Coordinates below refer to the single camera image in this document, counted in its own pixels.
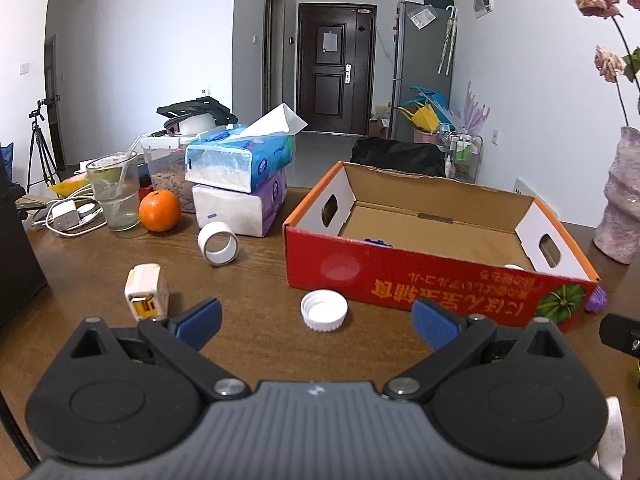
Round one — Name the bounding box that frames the black folding stand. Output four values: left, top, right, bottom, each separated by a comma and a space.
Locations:
156, 95, 240, 133

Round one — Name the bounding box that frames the purple feather decoration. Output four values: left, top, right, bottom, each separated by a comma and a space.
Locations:
447, 81, 493, 136

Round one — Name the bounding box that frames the purple textured vase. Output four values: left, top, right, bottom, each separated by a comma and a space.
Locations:
593, 126, 640, 265

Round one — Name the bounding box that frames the clear plastic food container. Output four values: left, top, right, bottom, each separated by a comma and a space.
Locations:
140, 135, 201, 213

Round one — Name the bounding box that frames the black bag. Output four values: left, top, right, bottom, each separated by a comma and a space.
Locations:
350, 136, 448, 178

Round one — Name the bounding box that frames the white pot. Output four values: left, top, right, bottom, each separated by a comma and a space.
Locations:
177, 112, 218, 137

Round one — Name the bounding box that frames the white plastic object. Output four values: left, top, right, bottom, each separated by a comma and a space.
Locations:
590, 395, 627, 480

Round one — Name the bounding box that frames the white cable bundle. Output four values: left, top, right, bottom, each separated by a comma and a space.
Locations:
27, 185, 108, 237

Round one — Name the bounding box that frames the yellow bag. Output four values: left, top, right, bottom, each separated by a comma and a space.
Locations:
404, 102, 440, 131

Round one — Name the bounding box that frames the orange fruit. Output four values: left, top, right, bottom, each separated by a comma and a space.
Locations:
138, 190, 182, 233

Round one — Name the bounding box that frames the purple bottle cap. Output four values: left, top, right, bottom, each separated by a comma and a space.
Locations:
586, 285, 608, 315

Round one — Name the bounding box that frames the white orange power plug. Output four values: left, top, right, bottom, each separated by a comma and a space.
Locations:
124, 263, 170, 322

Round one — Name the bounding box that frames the yellow packet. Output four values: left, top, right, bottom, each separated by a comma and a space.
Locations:
48, 177, 93, 198

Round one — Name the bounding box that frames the black tripod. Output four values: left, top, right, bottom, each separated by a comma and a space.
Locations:
26, 95, 61, 193

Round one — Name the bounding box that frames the white charger block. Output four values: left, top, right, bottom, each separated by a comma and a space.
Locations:
47, 199, 83, 232

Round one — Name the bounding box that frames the grey refrigerator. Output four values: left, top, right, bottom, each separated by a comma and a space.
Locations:
390, 0, 456, 142

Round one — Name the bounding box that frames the white folded umbrella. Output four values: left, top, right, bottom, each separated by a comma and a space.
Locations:
437, 5, 459, 76

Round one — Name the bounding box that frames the glass cup with straw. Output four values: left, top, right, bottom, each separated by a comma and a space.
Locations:
86, 151, 141, 232

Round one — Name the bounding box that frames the dark sofa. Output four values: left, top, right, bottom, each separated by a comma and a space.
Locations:
0, 142, 48, 331

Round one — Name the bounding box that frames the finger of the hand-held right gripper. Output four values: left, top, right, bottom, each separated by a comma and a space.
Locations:
599, 312, 640, 361

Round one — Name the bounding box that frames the black cable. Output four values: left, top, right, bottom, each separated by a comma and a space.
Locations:
0, 375, 40, 470

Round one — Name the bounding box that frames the white tape roll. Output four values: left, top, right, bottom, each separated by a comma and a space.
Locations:
197, 221, 240, 265

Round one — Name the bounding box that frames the dark brown door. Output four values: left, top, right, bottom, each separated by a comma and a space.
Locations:
296, 2, 377, 136

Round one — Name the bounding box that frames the blue tissue pack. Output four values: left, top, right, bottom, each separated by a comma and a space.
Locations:
185, 103, 308, 193

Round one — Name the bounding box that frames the purple tissue pack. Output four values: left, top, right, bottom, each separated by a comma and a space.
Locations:
192, 167, 288, 238

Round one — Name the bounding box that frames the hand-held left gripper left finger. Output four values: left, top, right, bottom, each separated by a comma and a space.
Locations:
69, 298, 252, 402

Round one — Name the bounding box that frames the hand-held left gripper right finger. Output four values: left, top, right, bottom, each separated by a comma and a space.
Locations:
382, 298, 570, 402

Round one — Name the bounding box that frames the white bottle cap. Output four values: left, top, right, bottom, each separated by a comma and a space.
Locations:
300, 289, 349, 333

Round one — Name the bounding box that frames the small cardboard box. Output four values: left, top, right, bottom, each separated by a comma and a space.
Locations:
369, 105, 393, 140

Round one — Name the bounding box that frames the red cardboard box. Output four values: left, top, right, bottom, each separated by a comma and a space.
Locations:
282, 161, 601, 333

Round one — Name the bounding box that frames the white trolley cart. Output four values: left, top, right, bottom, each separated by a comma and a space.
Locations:
436, 130, 485, 184

